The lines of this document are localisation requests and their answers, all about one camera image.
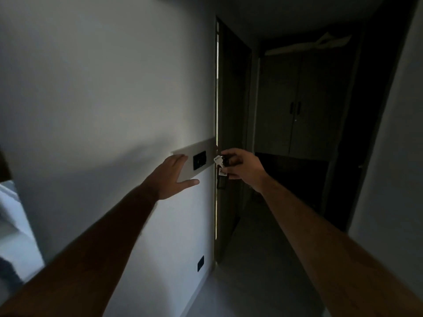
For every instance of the white ceiling fan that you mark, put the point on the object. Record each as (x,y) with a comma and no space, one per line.
(310,45)

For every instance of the person's left hand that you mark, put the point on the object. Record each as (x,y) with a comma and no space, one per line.
(163,183)

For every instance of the person's right thumb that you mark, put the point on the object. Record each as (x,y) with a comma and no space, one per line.
(233,151)

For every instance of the grey wall switch panel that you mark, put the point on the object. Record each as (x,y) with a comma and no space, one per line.
(206,150)

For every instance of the silver key with tag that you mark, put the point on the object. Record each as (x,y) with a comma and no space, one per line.
(218,160)

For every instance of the black wall socket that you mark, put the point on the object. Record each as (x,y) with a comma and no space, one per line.
(200,263)

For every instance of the person's right forearm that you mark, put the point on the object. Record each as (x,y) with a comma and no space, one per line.
(330,254)

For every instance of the person's left forearm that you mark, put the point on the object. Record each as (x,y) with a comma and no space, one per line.
(82,260)

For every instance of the black wall switch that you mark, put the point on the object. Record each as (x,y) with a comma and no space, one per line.
(199,160)

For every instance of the person's left thumb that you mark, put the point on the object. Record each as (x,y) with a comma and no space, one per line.
(189,184)

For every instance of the dark low cabinet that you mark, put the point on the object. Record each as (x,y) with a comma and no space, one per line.
(294,181)

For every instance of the person's right hand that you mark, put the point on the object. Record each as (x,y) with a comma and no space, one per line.
(248,168)

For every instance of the dark wide door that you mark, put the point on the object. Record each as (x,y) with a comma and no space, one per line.
(363,112)

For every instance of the white bedsheet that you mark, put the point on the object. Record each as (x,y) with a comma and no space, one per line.
(16,234)

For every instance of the dark narrow door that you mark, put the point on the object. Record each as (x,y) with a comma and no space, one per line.
(233,105)

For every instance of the dark two-door wardrobe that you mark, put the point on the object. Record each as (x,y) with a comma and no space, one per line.
(304,95)

